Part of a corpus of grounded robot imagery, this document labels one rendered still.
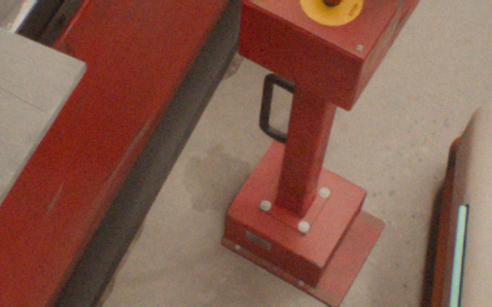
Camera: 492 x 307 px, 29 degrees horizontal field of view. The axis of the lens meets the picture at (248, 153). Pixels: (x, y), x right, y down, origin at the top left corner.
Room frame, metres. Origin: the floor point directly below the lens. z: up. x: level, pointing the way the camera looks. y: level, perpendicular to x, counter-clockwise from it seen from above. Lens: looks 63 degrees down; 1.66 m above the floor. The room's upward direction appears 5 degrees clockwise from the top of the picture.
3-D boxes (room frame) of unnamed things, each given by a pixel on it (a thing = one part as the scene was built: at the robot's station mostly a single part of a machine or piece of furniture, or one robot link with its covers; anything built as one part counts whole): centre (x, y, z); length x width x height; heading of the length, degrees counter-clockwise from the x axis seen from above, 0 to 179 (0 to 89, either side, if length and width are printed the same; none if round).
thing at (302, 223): (0.70, -0.09, 0.13); 0.10 x 0.10 x 0.01; 64
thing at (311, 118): (0.70, -0.09, 0.39); 0.05 x 0.05 x 0.54; 64
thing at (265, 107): (0.73, -0.04, 0.40); 0.06 x 0.02 x 0.18; 64
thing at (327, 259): (0.69, -0.12, 0.06); 0.25 x 0.20 x 0.12; 64
